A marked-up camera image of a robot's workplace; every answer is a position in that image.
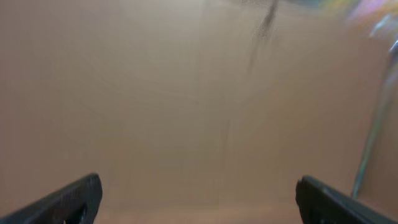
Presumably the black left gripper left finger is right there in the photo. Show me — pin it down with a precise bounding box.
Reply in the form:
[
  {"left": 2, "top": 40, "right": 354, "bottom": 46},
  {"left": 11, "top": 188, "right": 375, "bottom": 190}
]
[{"left": 1, "top": 173, "right": 103, "bottom": 224}]

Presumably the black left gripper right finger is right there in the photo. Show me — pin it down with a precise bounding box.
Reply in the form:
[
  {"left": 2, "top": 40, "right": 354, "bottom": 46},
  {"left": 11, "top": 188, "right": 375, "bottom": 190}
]
[{"left": 295, "top": 175, "right": 397, "bottom": 224}]

